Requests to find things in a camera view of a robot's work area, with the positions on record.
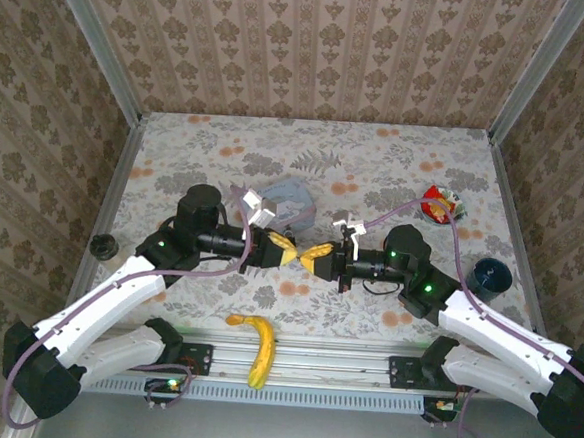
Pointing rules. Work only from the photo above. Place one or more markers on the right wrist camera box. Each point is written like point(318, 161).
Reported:
point(351, 230)

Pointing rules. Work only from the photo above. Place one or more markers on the black round knob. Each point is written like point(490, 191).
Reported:
point(103, 246)

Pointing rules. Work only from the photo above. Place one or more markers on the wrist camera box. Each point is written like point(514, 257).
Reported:
point(262, 209)
point(351, 230)

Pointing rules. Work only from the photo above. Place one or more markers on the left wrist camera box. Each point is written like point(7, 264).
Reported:
point(262, 209)

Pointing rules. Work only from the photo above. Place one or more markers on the aluminium side rail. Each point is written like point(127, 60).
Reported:
point(119, 177)
point(511, 204)

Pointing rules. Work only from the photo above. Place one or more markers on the yellow banana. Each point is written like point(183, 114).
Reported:
point(263, 347)

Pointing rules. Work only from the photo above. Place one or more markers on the floral tablecloth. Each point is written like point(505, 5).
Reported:
point(301, 159)

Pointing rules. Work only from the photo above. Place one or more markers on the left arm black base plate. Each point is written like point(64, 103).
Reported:
point(199, 358)

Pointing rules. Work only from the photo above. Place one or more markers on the dark blue cup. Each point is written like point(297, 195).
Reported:
point(491, 278)

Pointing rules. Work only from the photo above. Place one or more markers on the bowl with red snack packet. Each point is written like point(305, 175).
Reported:
point(441, 204)

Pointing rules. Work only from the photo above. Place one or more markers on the aluminium mounting rail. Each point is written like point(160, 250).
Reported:
point(322, 359)

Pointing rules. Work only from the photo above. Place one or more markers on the aluminium frame post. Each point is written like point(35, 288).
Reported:
point(99, 40)
point(538, 71)

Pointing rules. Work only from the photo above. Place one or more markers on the small padlock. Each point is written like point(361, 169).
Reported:
point(290, 233)

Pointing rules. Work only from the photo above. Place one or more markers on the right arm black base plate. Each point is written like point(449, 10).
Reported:
point(406, 372)

